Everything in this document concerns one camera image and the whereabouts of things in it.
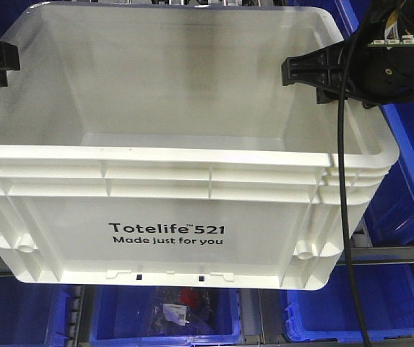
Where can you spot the blue bin lower middle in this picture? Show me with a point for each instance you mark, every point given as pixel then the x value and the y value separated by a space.
pixel 119 314

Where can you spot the lower right roller track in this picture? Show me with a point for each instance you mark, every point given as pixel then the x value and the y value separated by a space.
pixel 251 318

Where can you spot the white plastic Totelife crate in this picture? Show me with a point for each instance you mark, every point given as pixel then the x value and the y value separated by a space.
pixel 157 146

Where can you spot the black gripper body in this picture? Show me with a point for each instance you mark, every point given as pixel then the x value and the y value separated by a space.
pixel 379 55

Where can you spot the blue bin lower left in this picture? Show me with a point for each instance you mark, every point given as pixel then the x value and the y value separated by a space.
pixel 33 314

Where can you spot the clear bag of parts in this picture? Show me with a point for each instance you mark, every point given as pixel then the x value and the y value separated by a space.
pixel 181 311

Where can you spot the lower left roller track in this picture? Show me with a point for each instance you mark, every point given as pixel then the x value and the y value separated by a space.
pixel 76 315

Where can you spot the metal shelf frame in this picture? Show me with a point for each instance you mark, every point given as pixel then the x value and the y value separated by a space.
pixel 359 256

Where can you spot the roller track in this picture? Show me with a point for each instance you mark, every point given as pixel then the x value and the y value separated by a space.
pixel 251 318
pixel 76 315

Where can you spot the blue plastic bin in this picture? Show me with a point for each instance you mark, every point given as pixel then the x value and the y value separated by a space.
pixel 390 216

